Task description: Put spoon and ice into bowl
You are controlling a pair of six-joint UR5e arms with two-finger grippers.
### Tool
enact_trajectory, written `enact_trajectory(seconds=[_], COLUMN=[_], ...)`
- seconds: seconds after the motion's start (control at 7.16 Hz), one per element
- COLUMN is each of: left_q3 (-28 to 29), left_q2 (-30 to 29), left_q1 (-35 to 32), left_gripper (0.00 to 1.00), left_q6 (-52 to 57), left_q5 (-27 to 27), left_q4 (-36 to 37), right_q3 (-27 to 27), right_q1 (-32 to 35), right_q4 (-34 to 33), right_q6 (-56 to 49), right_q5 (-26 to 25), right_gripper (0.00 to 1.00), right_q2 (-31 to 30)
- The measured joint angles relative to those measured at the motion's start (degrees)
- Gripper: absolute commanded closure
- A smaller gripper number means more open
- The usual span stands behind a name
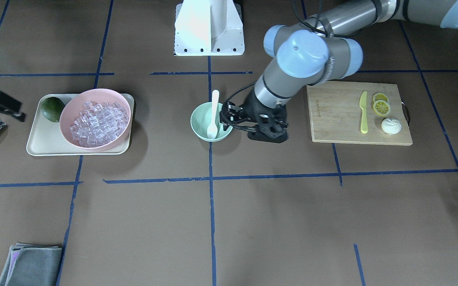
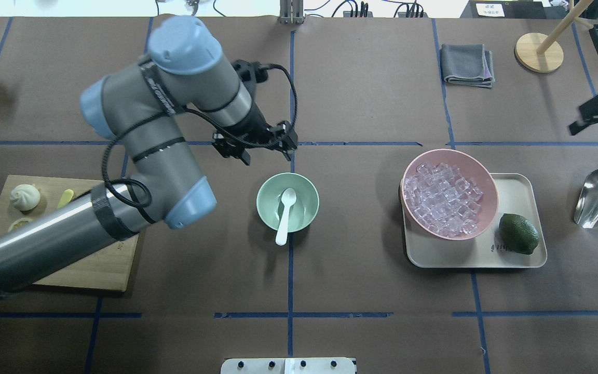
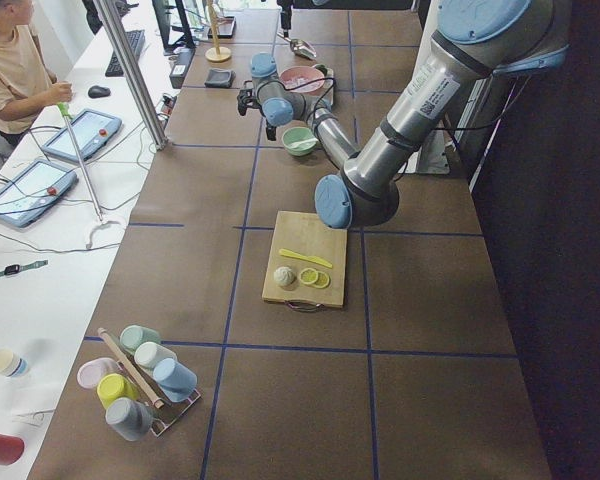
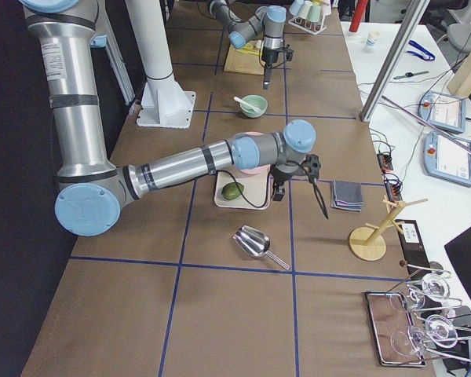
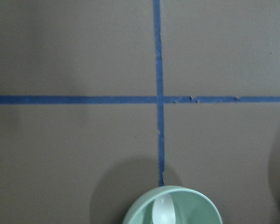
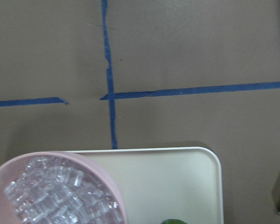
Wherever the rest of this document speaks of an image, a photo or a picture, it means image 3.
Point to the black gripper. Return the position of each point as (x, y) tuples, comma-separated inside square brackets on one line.
[(270, 128)]

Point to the white plastic spoon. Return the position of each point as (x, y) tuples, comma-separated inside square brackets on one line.
[(301, 144)]

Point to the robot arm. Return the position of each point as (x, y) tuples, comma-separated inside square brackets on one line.
[(287, 7), (473, 40)]

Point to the mint green bowl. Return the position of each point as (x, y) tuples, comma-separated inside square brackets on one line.
[(297, 134)]

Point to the pink bowl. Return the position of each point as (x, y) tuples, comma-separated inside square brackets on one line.
[(302, 80)]

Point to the metal ice scoop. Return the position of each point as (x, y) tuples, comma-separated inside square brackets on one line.
[(299, 47)]

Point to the beige tray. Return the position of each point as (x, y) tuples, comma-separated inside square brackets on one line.
[(327, 91)]

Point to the grey folded cloth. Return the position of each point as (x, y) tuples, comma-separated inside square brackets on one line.
[(219, 78)]

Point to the green lime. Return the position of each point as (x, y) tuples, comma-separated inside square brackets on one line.
[(322, 68)]

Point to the wooden paper towel stand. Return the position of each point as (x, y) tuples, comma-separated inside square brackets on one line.
[(216, 53)]

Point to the wooden cutting board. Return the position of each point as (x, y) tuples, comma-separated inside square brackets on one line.
[(307, 262)]

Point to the black tray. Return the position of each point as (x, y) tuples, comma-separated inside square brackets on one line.
[(225, 28)]

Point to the yellow plastic knife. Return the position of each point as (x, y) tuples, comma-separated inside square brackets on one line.
[(286, 253)]

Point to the white steamed bun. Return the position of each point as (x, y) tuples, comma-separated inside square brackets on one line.
[(284, 277)]

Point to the lemon slice near bun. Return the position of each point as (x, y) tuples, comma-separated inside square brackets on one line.
[(308, 276)]

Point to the lemon slice far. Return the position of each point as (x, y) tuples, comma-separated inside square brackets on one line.
[(322, 281)]

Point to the teach pendant far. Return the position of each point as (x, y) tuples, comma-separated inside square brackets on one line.
[(92, 129)]

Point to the teach pendant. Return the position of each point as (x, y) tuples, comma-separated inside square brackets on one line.
[(26, 197), (92, 129)]

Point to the black computer mouse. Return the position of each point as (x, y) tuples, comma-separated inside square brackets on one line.
[(97, 91)]

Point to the reacher grabber tool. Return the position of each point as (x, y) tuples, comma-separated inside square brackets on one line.
[(103, 220)]

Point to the teach pendant near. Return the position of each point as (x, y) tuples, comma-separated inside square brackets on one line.
[(26, 197)]

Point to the green cup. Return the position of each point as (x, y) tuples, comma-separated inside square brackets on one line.
[(133, 336)]

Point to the white cup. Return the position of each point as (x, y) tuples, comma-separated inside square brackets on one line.
[(149, 354)]

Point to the person in beige shirt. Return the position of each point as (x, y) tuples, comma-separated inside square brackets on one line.
[(27, 86)]

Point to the blue cup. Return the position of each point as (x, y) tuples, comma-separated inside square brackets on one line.
[(176, 380)]

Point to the green smartwatch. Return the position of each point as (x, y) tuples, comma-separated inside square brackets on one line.
[(15, 269)]

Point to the wooden rack rod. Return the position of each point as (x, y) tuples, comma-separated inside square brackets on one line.
[(127, 364)]

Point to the yellow cup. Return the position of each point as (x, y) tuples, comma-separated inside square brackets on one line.
[(114, 386)]

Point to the pink cup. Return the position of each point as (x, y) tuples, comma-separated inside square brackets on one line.
[(91, 372)]

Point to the metal cup rack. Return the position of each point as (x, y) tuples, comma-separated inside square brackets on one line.
[(167, 416)]

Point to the grey cup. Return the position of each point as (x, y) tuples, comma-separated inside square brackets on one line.
[(129, 418)]

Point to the paper cup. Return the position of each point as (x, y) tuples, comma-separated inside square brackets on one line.
[(11, 364)]

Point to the red bottle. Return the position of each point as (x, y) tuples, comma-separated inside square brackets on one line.
[(0, 447)]

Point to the aluminium frame post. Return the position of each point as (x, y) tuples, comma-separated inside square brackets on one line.
[(115, 31)]

